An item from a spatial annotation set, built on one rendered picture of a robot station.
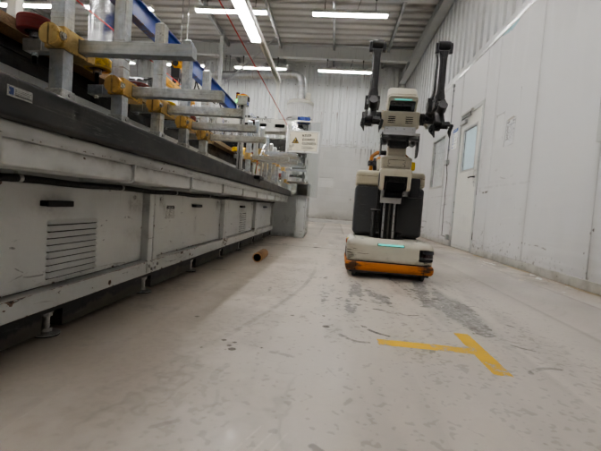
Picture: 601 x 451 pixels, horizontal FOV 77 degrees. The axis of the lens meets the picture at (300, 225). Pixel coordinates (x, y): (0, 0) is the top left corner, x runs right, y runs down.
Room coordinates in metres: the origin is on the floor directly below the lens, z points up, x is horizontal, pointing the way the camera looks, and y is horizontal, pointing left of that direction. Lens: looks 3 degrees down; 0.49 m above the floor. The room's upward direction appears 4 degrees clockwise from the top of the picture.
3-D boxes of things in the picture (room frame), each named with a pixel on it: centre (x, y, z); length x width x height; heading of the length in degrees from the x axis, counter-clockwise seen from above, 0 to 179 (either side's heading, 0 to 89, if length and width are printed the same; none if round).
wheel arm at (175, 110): (1.45, 0.46, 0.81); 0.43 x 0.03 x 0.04; 85
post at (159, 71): (1.42, 0.56, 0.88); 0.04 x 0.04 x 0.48; 85
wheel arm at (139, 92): (1.20, 0.48, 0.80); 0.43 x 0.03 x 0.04; 85
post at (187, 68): (1.67, 0.54, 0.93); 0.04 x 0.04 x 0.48; 85
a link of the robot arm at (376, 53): (2.57, -0.43, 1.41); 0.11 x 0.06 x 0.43; 83
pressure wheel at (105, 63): (1.22, 0.68, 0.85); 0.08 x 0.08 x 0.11
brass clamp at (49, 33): (0.94, 0.60, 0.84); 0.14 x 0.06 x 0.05; 175
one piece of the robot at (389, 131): (2.71, -0.66, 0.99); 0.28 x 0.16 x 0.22; 84
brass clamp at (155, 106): (1.44, 0.56, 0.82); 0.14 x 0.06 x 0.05; 175
